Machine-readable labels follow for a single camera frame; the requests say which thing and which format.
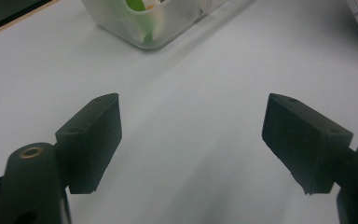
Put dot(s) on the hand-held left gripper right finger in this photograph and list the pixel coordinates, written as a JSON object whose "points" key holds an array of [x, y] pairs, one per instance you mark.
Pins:
{"points": [[304, 143]]}

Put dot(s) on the wooden table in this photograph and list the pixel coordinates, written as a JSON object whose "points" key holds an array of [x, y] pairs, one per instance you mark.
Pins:
{"points": [[15, 22]]}

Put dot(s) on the green and white snack bag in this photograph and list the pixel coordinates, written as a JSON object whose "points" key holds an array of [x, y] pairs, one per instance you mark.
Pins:
{"points": [[143, 25]]}

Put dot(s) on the clear plastic container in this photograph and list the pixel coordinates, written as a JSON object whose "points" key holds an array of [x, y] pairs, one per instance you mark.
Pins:
{"points": [[180, 18]]}

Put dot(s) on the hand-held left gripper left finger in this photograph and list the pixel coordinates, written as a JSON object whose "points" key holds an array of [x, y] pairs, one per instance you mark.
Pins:
{"points": [[90, 146]]}

